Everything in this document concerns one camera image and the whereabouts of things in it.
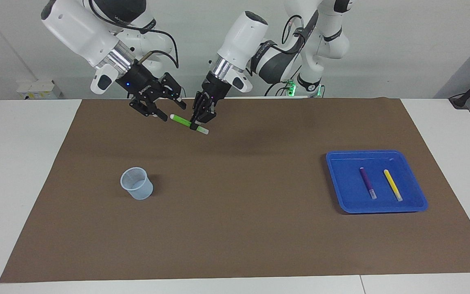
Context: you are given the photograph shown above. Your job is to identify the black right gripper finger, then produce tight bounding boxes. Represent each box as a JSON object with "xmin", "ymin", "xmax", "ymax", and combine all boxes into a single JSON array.
[
  {"xmin": 129, "ymin": 100, "xmax": 168, "ymax": 123},
  {"xmin": 160, "ymin": 72, "xmax": 188, "ymax": 110}
]

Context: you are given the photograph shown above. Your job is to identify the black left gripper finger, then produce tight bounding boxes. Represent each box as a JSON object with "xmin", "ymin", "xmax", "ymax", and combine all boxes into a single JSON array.
[
  {"xmin": 201, "ymin": 98, "xmax": 218, "ymax": 125},
  {"xmin": 189, "ymin": 92, "xmax": 208, "ymax": 131}
]

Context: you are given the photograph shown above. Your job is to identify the green marker pen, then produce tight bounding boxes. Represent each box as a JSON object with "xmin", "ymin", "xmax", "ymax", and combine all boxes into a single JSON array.
[{"xmin": 169, "ymin": 114, "xmax": 210, "ymax": 136}]

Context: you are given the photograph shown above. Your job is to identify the purple marker pen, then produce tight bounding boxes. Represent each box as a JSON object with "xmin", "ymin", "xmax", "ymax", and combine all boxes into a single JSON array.
[{"xmin": 359, "ymin": 167, "xmax": 378, "ymax": 200}]

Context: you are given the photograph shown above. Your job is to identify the yellow marker pen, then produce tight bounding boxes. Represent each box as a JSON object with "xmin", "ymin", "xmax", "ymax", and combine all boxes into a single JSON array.
[{"xmin": 383, "ymin": 169, "xmax": 403, "ymax": 202}]

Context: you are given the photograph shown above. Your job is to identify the translucent plastic cup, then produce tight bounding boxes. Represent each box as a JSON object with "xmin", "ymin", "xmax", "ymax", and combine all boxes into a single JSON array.
[{"xmin": 120, "ymin": 167, "xmax": 154, "ymax": 200}]

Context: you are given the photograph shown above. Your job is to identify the brown table mat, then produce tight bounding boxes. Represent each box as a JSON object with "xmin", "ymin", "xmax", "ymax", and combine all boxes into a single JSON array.
[{"xmin": 0, "ymin": 97, "xmax": 470, "ymax": 283}]

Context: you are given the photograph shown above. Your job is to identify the blue plastic tray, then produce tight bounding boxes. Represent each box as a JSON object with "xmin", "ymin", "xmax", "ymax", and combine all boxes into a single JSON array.
[{"xmin": 326, "ymin": 150, "xmax": 428, "ymax": 214}]

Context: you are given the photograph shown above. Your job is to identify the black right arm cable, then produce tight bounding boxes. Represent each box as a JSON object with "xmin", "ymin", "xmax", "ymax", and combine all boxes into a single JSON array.
[{"xmin": 88, "ymin": 0, "xmax": 180, "ymax": 69}]

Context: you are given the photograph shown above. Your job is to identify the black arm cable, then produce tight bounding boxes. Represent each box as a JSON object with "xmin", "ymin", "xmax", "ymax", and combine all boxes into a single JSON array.
[
  {"xmin": 281, "ymin": 8, "xmax": 321, "ymax": 56},
  {"xmin": 88, "ymin": 0, "xmax": 180, "ymax": 69}
]

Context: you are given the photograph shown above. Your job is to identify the black base cable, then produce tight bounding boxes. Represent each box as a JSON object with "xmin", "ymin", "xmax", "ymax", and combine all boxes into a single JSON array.
[{"xmin": 264, "ymin": 78, "xmax": 297, "ymax": 98}]

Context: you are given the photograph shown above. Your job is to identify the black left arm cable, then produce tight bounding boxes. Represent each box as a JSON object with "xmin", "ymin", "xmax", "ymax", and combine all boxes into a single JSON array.
[{"xmin": 281, "ymin": 8, "xmax": 321, "ymax": 56}]

